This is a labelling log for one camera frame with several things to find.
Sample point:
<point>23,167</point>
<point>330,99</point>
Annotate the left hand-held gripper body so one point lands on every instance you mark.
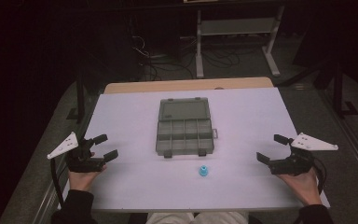
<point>80,163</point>

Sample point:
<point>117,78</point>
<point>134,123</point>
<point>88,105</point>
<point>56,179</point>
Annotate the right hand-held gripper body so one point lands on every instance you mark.
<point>295,165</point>

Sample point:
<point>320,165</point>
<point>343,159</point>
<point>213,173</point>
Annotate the person's left hand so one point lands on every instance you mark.
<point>81,181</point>

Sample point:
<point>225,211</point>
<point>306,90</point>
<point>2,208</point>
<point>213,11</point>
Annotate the person's right hand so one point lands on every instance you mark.
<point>306,188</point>

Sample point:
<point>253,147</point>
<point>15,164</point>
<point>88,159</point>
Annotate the white table board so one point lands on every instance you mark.
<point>248,124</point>

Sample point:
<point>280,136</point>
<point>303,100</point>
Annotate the black metal stand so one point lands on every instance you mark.
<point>338,90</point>
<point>80,99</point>

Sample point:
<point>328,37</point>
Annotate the small blue plastic part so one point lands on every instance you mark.
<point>203,171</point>

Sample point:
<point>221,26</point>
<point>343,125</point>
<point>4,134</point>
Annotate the grey plastic compartment box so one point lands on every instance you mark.
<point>185,133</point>

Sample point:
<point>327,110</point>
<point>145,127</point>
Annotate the wooden table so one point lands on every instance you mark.
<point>186,84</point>

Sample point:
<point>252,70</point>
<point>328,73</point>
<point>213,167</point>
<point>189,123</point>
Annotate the white metal desk frame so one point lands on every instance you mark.
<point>236,26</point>

